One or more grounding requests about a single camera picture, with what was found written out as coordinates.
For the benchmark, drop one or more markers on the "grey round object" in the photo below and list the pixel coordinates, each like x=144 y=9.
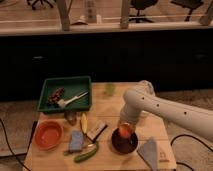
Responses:
x=70 y=117

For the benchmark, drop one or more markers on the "office chair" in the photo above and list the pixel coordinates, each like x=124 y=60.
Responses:
x=141 y=5

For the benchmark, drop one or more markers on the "dark grapes bunch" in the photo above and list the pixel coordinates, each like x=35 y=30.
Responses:
x=55 y=96

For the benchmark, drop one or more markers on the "blue sponge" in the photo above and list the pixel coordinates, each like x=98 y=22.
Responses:
x=76 y=138

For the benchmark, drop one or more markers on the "orange bowl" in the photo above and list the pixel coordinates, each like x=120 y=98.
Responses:
x=48 y=135

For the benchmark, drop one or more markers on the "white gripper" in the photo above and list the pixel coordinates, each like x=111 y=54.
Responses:
x=130 y=115

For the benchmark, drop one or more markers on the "green cucumber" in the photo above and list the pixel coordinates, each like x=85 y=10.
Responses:
x=85 y=156

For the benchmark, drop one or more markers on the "grey cloth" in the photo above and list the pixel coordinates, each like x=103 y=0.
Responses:
x=148 y=152

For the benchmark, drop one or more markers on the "green tray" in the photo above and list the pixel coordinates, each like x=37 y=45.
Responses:
x=65 y=88

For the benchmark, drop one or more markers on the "purple bowl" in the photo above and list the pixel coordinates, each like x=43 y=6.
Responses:
x=124 y=145

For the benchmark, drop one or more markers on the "yellow banana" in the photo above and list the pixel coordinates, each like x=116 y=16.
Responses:
x=84 y=123

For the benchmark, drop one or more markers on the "metal spoon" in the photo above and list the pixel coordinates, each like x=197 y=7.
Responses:
x=76 y=148

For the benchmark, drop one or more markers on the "red apple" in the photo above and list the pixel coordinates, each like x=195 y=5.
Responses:
x=124 y=130

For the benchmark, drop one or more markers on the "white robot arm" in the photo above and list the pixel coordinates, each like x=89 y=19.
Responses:
x=141 y=97

